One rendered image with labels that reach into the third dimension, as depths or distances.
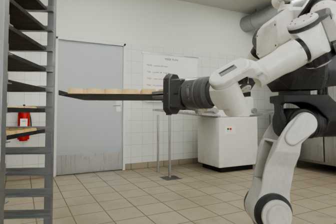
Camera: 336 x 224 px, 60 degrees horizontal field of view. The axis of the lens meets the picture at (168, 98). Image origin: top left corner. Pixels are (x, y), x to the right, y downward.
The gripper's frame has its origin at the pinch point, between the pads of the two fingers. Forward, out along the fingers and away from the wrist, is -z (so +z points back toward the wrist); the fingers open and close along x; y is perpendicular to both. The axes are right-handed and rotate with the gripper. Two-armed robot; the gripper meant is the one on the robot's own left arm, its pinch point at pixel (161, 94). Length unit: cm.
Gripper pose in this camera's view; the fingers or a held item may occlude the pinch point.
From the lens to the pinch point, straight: 90.3
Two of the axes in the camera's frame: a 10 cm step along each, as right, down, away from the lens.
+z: 7.7, -0.3, -6.4
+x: 0.1, -10.0, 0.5
